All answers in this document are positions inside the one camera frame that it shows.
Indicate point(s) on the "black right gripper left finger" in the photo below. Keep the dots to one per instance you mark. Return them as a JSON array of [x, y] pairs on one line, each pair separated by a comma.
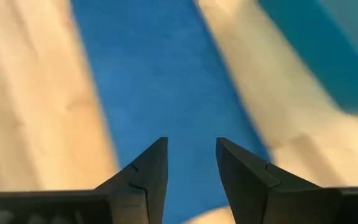
[[145, 186]]

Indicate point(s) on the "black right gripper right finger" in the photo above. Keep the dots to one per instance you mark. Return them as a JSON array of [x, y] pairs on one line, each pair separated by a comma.
[[253, 193]]

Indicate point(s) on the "blue microfiber towel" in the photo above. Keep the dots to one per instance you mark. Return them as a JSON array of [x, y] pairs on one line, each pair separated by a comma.
[[166, 77]]

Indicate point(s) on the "teal plastic bin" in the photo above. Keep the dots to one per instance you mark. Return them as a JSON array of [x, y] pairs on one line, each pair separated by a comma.
[[337, 46]]

